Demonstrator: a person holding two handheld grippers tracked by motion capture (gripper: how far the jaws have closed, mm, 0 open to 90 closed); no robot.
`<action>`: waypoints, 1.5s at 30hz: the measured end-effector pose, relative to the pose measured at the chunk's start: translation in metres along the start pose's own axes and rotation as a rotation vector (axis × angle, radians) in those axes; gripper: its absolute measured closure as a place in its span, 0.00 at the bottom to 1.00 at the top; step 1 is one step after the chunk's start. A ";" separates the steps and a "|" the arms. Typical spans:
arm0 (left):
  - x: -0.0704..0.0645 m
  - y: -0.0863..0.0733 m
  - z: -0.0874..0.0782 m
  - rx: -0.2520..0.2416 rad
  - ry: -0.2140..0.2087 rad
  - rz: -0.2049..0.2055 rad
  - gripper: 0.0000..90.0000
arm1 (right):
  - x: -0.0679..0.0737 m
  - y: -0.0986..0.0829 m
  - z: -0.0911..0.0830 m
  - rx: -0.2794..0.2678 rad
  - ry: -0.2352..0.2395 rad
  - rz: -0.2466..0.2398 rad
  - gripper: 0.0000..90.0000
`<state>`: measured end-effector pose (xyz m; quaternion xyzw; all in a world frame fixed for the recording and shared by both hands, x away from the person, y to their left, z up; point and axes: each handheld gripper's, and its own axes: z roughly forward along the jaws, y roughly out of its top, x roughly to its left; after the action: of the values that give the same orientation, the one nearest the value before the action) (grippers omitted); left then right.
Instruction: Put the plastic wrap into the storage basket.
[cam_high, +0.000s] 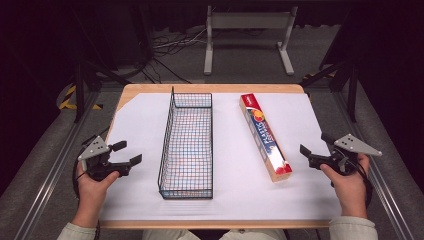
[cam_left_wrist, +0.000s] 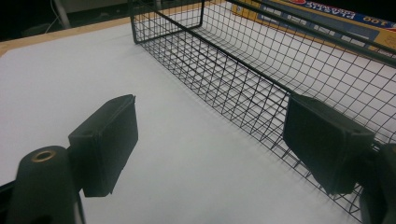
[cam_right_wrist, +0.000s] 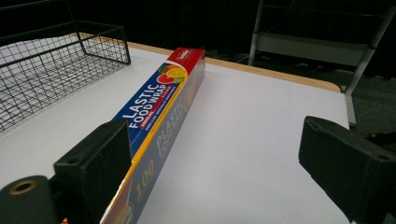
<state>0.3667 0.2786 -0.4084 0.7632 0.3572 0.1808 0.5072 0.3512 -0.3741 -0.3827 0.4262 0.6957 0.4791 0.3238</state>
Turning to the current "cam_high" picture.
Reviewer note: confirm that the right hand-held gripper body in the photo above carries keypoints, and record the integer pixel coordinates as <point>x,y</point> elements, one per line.
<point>353,145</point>

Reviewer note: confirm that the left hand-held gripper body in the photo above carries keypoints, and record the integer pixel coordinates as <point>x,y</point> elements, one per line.
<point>95,150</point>

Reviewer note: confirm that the long plastic wrap box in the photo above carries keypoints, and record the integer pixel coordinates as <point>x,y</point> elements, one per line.
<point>265,136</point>

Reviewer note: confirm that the person's right hand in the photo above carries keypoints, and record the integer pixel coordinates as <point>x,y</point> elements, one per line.
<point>350,190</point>

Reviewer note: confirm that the person's left hand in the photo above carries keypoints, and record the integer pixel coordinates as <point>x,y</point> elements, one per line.
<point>91,196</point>

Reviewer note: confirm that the black tripod stand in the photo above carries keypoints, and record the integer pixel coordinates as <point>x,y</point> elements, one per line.
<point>352,96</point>
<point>79,93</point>

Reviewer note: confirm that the yellow black hazard tape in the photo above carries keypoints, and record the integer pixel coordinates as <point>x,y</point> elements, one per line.
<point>66,105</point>

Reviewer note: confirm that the person's legs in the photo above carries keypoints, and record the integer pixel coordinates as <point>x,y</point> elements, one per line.
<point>160,235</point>

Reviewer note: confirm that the white paper sheet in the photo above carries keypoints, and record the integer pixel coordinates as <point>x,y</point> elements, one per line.
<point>240,196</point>

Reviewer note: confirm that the grey metal stand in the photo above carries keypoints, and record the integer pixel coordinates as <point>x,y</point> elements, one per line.
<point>250,20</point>

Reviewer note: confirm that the aluminium rail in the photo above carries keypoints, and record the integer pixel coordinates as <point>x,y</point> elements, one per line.
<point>386,193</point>
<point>50,180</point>

